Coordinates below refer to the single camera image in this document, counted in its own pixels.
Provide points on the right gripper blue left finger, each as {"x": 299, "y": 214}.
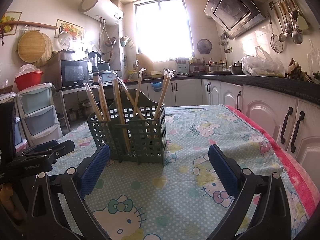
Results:
{"x": 75, "y": 184}

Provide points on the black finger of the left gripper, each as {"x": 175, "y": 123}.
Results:
{"x": 47, "y": 153}

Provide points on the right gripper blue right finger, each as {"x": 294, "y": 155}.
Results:
{"x": 271, "y": 218}

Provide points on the long chopstick pair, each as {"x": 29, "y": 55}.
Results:
{"x": 126, "y": 90}

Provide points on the white kitchen cabinets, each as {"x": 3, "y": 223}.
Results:
{"x": 291, "y": 121}

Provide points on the hanging ladles and utensils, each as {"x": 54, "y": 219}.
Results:
{"x": 292, "y": 23}

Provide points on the left hand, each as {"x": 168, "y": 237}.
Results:
{"x": 6, "y": 200}

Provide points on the plastic drawer unit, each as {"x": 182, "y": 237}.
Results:
{"x": 38, "y": 114}

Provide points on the pink blanket under cloth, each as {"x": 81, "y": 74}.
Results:
{"x": 302, "y": 182}

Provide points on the red plastic basin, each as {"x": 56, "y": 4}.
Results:
{"x": 27, "y": 80}

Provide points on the black microwave oven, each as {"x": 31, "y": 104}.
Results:
{"x": 67, "y": 73}

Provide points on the green plastic utensil basket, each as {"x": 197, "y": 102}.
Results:
{"x": 135, "y": 139}

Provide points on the Hello Kitty patterned tablecloth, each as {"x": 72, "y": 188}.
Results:
{"x": 183, "y": 198}

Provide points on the round bamboo tray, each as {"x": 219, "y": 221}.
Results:
{"x": 35, "y": 47}

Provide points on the white water heater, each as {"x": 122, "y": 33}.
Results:
{"x": 104, "y": 10}

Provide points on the steel pot on counter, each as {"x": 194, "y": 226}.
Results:
{"x": 236, "y": 68}

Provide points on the plastic bag on counter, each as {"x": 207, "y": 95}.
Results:
{"x": 262, "y": 64}

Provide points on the range hood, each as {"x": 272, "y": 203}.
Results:
{"x": 235, "y": 16}

